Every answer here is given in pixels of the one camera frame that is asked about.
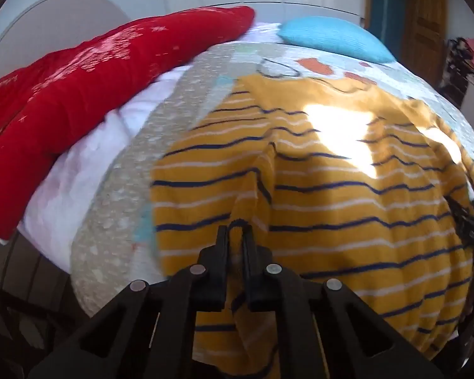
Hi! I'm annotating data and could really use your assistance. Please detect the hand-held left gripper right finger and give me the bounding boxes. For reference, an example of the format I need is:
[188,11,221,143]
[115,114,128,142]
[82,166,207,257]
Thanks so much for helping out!
[242,224,445,379]

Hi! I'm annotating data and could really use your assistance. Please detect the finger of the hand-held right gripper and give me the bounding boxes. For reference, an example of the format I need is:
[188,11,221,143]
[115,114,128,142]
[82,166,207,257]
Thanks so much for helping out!
[447,196,474,230]

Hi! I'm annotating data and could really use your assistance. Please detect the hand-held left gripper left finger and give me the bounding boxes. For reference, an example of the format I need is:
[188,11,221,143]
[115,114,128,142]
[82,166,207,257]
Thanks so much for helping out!
[27,225,230,379]

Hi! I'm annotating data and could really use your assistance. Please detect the yellow striped knit sweater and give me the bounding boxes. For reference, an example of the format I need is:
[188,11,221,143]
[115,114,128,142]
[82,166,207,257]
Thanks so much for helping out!
[150,75,474,379]

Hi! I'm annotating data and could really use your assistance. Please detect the cluttered clothes rack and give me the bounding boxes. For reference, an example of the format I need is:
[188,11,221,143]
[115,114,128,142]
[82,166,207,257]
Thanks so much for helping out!
[438,37,474,108]

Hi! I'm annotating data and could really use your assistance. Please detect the quilted patchwork bedspread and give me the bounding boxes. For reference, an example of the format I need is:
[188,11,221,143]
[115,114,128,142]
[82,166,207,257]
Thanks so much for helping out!
[69,41,474,318]

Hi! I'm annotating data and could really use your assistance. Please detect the wooden door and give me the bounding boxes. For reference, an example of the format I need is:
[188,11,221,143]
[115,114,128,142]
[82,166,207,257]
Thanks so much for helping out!
[402,0,448,76]

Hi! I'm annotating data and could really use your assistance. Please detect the red floral pillow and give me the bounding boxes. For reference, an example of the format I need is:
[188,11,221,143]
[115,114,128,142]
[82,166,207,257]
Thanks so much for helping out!
[0,6,257,241]

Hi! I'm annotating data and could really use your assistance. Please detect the blue ribbed pillow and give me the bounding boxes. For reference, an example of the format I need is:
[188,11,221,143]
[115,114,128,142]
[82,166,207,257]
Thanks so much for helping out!
[278,16,396,64]

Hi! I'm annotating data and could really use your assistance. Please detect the teal door curtain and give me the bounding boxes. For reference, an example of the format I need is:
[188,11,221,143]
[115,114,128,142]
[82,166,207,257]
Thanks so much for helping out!
[369,0,408,50]

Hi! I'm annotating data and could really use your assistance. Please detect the white headboard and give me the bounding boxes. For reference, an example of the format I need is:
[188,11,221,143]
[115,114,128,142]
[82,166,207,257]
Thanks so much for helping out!
[0,0,132,84]

